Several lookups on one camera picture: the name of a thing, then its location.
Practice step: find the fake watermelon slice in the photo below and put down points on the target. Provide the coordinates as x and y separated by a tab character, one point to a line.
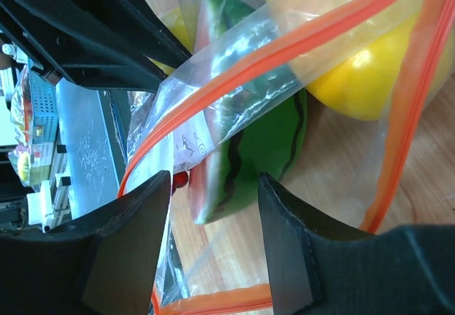
225	182

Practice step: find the orange yellow fake mango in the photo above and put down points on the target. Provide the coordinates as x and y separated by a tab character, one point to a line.
359	86

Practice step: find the dark purple fake grapes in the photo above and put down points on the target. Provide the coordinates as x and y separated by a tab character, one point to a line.
180	180

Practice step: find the clear zip top bag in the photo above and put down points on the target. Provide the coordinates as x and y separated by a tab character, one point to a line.
311	151

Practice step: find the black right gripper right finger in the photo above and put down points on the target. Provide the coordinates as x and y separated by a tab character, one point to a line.
319	265

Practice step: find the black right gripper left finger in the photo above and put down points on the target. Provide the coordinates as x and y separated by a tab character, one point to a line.
101	263

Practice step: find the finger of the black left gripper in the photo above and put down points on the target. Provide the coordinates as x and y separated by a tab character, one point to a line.
64	39
138	25

